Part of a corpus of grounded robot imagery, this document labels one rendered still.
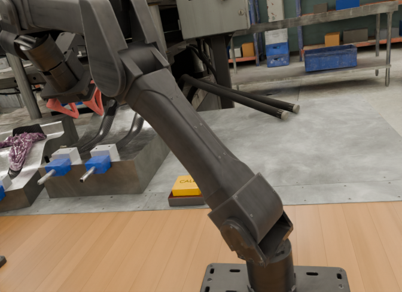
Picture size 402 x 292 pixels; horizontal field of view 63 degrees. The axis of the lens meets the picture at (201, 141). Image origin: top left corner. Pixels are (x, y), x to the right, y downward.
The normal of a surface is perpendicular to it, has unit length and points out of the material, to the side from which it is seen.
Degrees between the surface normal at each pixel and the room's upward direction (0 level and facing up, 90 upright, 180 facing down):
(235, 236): 90
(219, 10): 90
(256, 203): 50
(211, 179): 80
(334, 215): 0
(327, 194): 0
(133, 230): 0
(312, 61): 91
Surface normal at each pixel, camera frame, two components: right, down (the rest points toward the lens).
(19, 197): 0.11, 0.35
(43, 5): -0.54, 0.37
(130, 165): -0.19, 0.39
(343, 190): -0.17, -0.92
